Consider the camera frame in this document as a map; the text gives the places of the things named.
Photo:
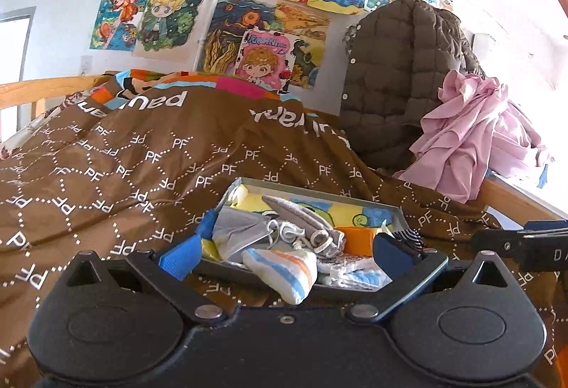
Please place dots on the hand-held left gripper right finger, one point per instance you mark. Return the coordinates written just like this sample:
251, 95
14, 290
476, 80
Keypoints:
392, 255

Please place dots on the navy striped sock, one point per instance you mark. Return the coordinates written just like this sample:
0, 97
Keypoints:
410, 238

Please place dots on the white striped sock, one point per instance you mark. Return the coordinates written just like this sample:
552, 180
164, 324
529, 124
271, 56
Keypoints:
284, 272

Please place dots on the group of cartoon wall posters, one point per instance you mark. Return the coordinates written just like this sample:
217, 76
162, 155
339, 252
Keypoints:
171, 15

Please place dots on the white muslin cloth blue band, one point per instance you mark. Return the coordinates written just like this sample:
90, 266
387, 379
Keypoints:
355, 279

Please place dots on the grey box with cartoon drawing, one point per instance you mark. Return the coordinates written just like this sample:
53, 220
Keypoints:
350, 215

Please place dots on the window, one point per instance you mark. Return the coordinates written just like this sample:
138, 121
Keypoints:
13, 50

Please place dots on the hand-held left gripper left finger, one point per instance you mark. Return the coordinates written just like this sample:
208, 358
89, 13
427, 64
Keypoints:
182, 257

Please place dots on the grey face mask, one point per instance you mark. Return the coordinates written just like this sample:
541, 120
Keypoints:
239, 232

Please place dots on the wooden bed frame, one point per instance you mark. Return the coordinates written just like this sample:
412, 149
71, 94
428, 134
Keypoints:
44, 87

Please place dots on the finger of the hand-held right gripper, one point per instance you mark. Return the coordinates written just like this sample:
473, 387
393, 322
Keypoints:
501, 244
539, 226

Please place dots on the olive quilted jacket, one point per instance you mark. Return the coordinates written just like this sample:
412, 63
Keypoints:
377, 82

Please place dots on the orange cloth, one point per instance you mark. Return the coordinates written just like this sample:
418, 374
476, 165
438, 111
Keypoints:
359, 241

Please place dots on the brown printed blanket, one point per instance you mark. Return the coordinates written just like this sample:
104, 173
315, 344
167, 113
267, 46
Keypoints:
133, 157

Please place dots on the pink cloth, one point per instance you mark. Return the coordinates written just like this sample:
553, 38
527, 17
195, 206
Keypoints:
461, 135

